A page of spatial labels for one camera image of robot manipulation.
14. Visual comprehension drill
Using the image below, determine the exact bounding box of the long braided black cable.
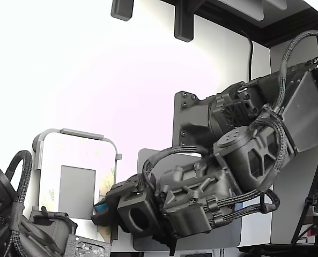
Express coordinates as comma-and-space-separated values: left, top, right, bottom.
275, 30, 318, 116

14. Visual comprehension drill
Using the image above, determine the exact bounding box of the braided black cable bundle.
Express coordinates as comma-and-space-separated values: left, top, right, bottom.
206, 188, 282, 228
251, 112, 293, 172

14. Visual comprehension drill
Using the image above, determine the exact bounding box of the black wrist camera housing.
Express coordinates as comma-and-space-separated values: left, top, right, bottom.
117, 192, 152, 236

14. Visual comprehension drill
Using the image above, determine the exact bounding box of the black motor unit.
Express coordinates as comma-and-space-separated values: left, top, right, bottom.
28, 206, 78, 255

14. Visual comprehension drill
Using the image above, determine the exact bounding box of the grey printed fixture stand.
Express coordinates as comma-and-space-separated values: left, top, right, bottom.
31, 128, 123, 240

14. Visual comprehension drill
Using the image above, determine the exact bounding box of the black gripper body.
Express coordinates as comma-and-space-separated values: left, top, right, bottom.
104, 173, 154, 215

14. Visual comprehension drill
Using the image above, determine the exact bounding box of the white upright panel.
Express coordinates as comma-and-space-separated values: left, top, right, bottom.
270, 31, 318, 245

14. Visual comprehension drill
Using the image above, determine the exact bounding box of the black frame beam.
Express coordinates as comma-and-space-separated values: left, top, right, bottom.
158, 0, 318, 49

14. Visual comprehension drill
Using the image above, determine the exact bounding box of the braided black cable loop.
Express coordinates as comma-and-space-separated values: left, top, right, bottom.
142, 144, 210, 188
5, 149, 33, 257

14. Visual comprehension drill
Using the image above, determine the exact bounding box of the black circuit board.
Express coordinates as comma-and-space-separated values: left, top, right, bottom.
64, 235, 113, 257

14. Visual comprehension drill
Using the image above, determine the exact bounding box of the black six-joint robot arm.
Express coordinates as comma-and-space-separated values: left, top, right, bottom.
153, 53, 318, 256

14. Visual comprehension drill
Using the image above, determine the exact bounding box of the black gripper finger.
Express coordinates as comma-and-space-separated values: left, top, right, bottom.
91, 212, 119, 226
93, 201, 110, 214

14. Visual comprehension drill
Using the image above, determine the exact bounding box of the short black bracket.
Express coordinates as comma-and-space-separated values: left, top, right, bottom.
110, 0, 135, 21

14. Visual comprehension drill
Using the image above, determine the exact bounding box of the tall black bracket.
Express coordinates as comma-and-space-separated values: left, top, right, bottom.
174, 0, 195, 43

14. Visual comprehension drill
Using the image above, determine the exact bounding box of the large grey rounded plate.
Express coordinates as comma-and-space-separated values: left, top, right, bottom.
217, 0, 265, 21

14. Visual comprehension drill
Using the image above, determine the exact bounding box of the white bezel display panel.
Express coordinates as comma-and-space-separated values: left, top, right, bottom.
39, 132, 118, 220

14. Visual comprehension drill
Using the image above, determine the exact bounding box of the thin black cable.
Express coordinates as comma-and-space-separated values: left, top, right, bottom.
240, 29, 254, 84

